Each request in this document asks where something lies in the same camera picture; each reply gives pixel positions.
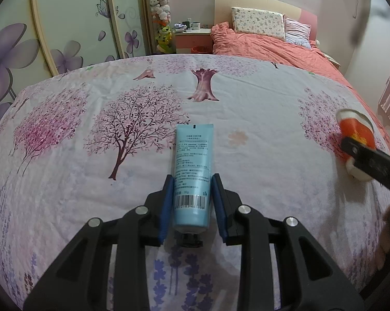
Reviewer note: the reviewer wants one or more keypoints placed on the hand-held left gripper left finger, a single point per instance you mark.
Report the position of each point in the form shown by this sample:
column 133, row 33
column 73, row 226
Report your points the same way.
column 166, row 205

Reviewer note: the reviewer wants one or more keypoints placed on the pink and white nightstand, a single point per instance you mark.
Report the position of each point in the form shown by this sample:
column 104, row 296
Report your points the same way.
column 191, row 40
column 332, row 60

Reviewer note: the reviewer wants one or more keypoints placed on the column of stuffed toys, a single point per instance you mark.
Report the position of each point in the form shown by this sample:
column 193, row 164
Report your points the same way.
column 162, row 16

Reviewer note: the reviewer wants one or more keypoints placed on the pink headboard panel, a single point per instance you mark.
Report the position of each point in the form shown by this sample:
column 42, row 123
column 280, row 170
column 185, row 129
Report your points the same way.
column 309, row 22

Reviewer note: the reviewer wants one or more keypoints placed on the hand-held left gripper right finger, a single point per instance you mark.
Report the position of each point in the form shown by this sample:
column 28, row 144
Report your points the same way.
column 220, row 205

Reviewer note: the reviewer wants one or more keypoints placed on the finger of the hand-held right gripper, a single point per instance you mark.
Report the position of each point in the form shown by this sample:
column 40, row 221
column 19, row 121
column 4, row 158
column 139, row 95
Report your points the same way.
column 373, row 162

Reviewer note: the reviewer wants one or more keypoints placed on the light blue cream tube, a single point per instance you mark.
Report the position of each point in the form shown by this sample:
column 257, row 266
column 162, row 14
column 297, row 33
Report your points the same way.
column 191, row 168

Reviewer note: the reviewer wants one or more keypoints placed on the tree printed tablecloth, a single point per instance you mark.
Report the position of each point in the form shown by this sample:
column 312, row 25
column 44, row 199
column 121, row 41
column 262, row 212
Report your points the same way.
column 263, row 120

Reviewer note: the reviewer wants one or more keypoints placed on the flower printed glass wardrobe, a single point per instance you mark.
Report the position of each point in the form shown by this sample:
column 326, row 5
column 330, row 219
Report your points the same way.
column 68, row 22

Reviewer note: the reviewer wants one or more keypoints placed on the coral bed blanket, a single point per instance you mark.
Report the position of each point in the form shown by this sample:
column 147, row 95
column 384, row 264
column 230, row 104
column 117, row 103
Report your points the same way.
column 279, row 55

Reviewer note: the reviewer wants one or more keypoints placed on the white floral pillow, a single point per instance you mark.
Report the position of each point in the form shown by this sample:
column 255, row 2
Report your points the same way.
column 259, row 24

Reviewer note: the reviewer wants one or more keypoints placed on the orange white tube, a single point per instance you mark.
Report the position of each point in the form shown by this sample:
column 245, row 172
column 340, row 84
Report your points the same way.
column 357, row 126

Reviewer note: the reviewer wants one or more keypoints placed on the small red bin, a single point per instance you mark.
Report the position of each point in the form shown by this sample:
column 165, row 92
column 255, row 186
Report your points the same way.
column 198, row 50

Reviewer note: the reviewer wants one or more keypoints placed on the pink striped pillow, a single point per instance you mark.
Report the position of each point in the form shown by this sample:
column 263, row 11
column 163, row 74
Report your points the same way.
column 297, row 34

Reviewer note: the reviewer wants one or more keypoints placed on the person's right hand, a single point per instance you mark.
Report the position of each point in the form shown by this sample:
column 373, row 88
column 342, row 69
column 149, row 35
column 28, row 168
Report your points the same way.
column 387, row 251

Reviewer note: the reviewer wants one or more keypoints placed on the dark mug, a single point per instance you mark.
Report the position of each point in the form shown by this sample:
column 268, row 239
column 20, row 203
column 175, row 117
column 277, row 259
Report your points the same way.
column 186, row 25

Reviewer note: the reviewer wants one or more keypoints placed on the beige headboard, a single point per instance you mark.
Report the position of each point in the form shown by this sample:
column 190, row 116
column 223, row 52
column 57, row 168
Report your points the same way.
column 256, row 3

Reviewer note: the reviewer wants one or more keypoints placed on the white mug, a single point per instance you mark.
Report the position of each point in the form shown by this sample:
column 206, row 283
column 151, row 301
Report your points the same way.
column 196, row 26

